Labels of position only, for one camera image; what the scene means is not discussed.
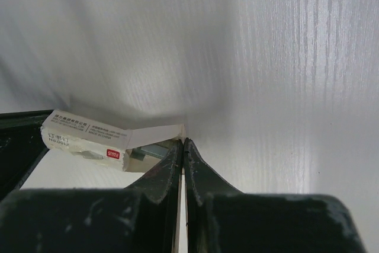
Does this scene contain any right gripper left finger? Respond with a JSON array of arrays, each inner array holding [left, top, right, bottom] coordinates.
[[1, 141, 183, 252]]

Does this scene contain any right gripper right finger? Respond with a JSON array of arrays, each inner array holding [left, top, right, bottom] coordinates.
[[183, 139, 365, 252]]

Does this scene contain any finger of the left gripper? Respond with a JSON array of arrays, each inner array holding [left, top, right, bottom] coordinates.
[[1, 110, 52, 199]]

